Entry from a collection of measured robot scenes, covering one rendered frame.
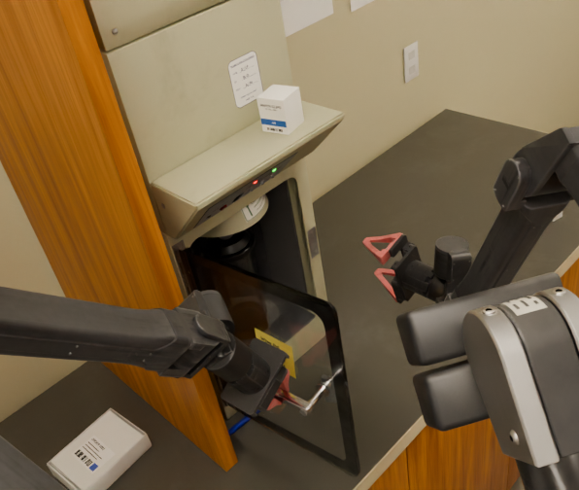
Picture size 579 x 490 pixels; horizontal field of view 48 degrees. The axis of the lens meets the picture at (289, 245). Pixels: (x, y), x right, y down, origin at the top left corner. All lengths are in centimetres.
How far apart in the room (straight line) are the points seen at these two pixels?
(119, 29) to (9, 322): 45
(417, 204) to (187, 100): 99
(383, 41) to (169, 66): 115
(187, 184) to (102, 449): 61
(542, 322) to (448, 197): 155
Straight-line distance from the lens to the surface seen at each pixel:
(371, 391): 136
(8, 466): 54
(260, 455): 130
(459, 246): 114
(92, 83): 82
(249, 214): 119
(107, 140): 84
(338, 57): 190
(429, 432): 147
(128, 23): 94
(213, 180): 96
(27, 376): 160
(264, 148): 102
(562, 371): 34
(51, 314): 68
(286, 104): 103
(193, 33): 100
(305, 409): 101
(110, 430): 139
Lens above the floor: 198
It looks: 36 degrees down
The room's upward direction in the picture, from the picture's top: 11 degrees counter-clockwise
